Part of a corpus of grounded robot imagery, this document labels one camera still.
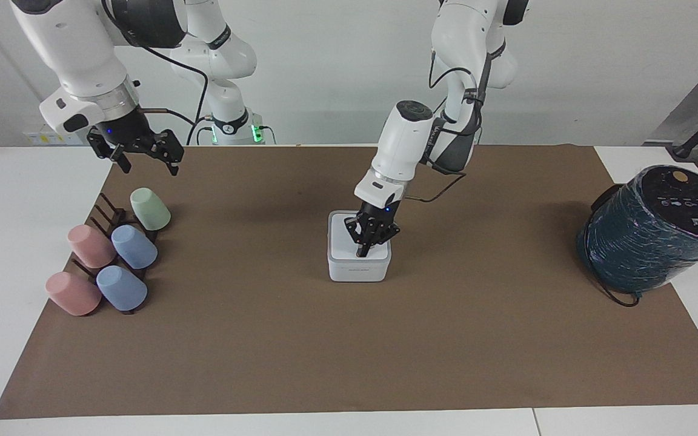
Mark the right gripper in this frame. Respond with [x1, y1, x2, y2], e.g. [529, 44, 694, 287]
[87, 107, 185, 177]

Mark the dark brown cup rack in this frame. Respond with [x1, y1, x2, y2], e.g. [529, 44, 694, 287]
[73, 192, 160, 316]

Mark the white power strip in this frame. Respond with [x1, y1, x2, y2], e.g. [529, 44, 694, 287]
[24, 124, 86, 147]

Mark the green cup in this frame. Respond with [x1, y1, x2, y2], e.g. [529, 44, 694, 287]
[130, 187, 172, 232]

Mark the pink cup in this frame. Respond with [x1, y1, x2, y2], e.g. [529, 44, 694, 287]
[67, 224, 118, 269]
[45, 271, 103, 317]

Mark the blue cup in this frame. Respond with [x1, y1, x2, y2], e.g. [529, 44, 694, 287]
[110, 224, 159, 271]
[95, 265, 148, 312]

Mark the white square trash can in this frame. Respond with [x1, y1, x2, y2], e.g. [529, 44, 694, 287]
[327, 210, 393, 283]

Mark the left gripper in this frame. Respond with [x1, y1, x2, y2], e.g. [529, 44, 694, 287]
[344, 201, 402, 259]

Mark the dark teal wrapped cylinder device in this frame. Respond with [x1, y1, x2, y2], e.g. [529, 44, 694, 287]
[576, 164, 698, 296]

